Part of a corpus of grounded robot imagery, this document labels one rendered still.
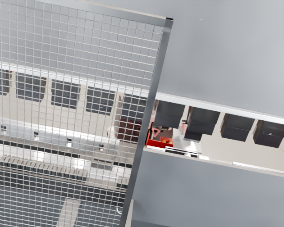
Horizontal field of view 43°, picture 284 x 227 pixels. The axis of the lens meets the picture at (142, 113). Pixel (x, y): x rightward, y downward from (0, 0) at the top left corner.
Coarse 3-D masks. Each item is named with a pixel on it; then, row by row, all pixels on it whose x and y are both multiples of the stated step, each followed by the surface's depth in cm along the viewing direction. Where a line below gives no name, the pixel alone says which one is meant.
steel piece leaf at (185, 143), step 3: (180, 135) 232; (183, 135) 232; (180, 138) 232; (183, 141) 229; (186, 141) 230; (189, 141) 231; (183, 144) 227; (186, 144) 227; (189, 144) 228; (192, 144) 229; (189, 147) 225; (192, 147) 226
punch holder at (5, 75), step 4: (0, 72) 197; (8, 72) 200; (0, 76) 198; (4, 76) 198; (8, 76) 201; (0, 80) 199; (4, 80) 199; (0, 84) 201; (4, 84) 200; (8, 84) 205; (0, 88) 202; (4, 88) 202; (8, 88) 206; (0, 92) 203; (8, 92) 207
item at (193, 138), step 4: (188, 132) 213; (192, 132) 212; (196, 132) 212; (184, 136) 214; (188, 136) 214; (192, 136) 214; (196, 136) 214; (200, 136) 214; (184, 140) 217; (188, 140) 217; (192, 140) 216; (196, 140) 215; (200, 140) 215
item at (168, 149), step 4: (168, 148) 222; (172, 148) 221; (168, 152) 220; (172, 152) 220; (176, 152) 220; (180, 152) 220; (184, 152) 220; (188, 152) 222; (192, 152) 222; (192, 156) 221; (196, 156) 221
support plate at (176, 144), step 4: (180, 128) 242; (176, 132) 237; (180, 132) 238; (176, 136) 233; (176, 140) 229; (176, 144) 226; (180, 144) 226; (196, 144) 230; (200, 144) 231; (180, 148) 223; (196, 148) 226; (200, 148) 227; (200, 152) 223
